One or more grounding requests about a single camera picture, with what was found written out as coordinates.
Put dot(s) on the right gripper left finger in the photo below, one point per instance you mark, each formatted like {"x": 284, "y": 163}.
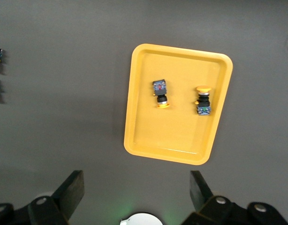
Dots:
{"x": 66, "y": 194}

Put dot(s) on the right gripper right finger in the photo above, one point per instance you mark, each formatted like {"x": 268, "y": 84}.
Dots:
{"x": 199, "y": 187}

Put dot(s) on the yellow mushroom button green contact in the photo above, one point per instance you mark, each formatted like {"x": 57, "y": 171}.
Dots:
{"x": 203, "y": 103}

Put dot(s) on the yellow mushroom button red contact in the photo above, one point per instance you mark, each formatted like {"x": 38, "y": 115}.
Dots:
{"x": 161, "y": 90}

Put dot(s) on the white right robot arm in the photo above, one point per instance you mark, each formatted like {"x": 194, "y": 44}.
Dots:
{"x": 141, "y": 220}

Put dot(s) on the yellow plastic tray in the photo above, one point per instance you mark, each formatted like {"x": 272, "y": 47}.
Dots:
{"x": 176, "y": 131}

